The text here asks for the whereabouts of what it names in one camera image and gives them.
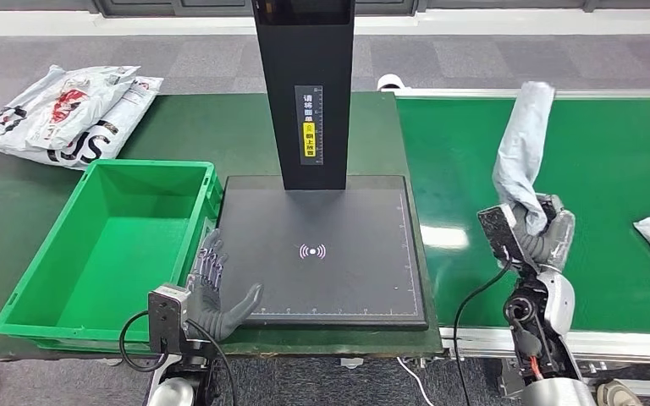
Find black inbound scanner machine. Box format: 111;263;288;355
211;0;430;330

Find white cable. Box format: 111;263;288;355
396;357;435;406

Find black yellow label sticker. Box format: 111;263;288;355
295;85;324;167

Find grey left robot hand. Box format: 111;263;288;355
185;227;266;343

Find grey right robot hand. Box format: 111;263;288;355
507;193;576;274

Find white conveyor roller end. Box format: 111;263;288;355
376;74;407;92

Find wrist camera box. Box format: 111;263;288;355
146;284;191;355
477;204;528;269

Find conveyor caster wheel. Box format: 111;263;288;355
597;379;643;406

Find glass partition frame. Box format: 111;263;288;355
91;0;419;17

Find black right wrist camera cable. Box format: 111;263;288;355
452;260;514;406

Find green conveyor belt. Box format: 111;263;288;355
394;96;650;336

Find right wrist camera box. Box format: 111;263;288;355
477;204;528;269

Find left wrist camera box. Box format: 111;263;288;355
146;284;191;355

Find aluminium conveyor frame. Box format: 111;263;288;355
386;86;650;393

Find white parcel bag black letters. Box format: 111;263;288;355
0;75;164;171

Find green plastic crate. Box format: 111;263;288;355
0;159;223;354

